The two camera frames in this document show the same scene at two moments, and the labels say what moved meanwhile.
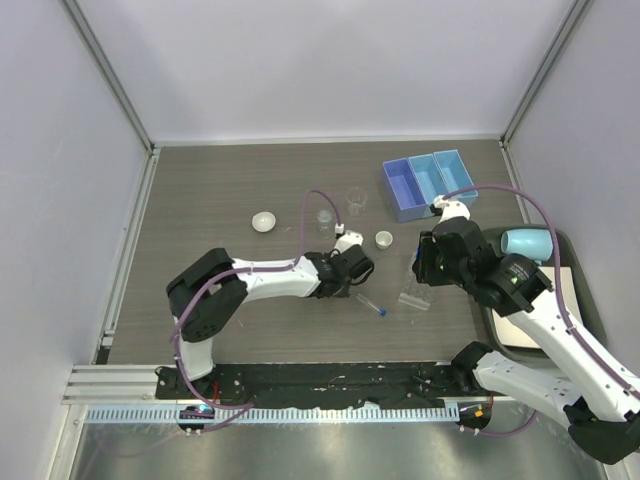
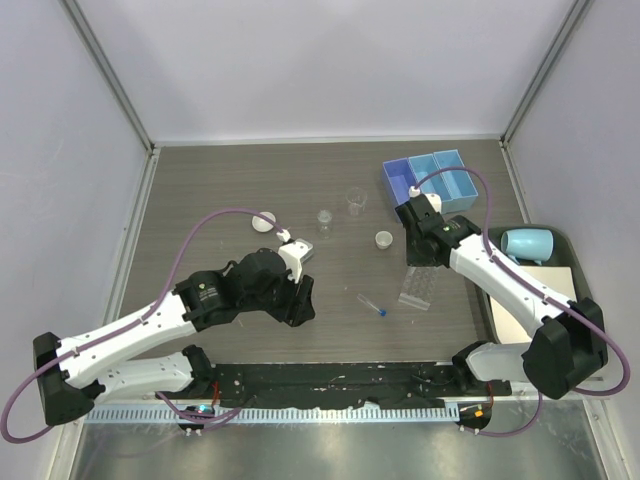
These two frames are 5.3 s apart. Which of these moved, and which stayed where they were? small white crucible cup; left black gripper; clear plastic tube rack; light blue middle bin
Moved: left black gripper
Stayed: light blue middle bin; small white crucible cup; clear plastic tube rack
